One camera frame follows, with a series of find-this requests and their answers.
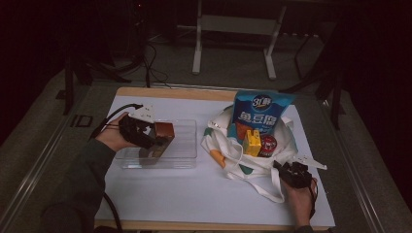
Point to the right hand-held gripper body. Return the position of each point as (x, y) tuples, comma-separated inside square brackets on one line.
[(298, 176)]

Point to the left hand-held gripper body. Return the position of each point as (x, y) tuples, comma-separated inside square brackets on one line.
[(134, 131)]

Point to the brown box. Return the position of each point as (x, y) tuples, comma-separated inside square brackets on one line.
[(164, 129)]

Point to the red round can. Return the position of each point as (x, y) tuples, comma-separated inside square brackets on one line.
[(268, 145)]

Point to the clear plastic box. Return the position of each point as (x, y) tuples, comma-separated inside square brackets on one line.
[(184, 145)]

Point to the yellow drink carton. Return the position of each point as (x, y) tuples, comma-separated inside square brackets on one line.
[(252, 144)]

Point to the white tote bag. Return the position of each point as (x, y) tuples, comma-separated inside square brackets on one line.
[(226, 152)]

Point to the blue snack bag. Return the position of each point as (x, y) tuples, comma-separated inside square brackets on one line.
[(259, 110)]

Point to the person's left hand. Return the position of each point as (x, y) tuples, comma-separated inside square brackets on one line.
[(111, 136)]

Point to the person's right hand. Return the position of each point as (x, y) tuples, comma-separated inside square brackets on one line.
[(299, 200)]

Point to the white table mat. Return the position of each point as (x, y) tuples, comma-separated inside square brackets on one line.
[(194, 194)]

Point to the black tripod stand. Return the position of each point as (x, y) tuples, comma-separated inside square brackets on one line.
[(68, 84)]

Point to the black metal stand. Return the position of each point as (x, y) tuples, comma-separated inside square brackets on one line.
[(336, 97)]

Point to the white metal stand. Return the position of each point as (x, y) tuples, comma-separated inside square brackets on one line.
[(236, 24)]

